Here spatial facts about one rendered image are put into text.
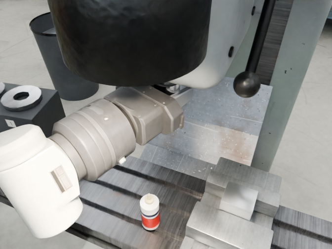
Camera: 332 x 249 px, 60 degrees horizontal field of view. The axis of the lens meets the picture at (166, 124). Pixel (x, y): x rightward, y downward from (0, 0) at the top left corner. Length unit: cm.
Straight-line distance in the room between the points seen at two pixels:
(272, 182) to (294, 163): 147
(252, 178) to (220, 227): 18
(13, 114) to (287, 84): 69
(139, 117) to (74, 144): 9
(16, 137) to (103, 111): 10
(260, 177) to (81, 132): 47
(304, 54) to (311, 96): 208
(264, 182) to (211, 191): 13
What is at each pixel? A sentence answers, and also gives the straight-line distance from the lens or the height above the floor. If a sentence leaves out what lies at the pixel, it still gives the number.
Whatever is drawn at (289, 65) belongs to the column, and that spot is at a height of 113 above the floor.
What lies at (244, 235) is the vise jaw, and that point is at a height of 101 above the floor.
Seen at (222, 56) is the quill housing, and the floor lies 136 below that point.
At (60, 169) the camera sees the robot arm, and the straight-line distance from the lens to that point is 34.
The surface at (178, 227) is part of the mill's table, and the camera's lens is 69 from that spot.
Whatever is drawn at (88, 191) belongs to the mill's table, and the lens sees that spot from 76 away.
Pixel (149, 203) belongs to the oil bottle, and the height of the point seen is 100.
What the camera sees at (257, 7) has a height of 135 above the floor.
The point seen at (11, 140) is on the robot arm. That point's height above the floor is 130.
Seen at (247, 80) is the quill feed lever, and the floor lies 134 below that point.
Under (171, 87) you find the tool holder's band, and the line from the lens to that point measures 43.
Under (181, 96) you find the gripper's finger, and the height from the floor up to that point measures 125.
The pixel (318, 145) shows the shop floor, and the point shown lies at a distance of 237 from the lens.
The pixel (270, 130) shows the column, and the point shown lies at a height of 91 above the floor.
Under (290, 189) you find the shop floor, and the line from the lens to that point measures 201.
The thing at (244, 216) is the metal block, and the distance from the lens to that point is 58.
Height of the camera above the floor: 151
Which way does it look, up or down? 42 degrees down
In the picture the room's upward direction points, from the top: straight up
